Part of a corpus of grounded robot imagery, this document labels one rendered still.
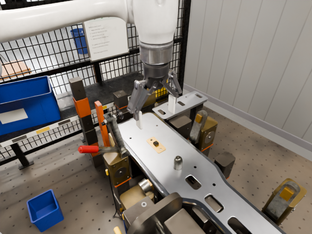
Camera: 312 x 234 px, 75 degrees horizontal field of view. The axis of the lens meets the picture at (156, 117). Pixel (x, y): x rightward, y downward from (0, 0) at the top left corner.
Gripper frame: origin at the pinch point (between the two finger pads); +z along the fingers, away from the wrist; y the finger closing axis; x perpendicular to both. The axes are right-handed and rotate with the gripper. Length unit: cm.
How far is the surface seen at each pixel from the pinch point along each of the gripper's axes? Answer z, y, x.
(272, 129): 110, -174, -18
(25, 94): 4, 33, -50
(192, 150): 13.6, -9.4, 10.5
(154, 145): 13.1, 0.9, 0.5
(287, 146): 114, -168, 5
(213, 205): 14.8, 0.0, 29.1
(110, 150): 4.4, 18.0, 0.8
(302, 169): 44, -68, 35
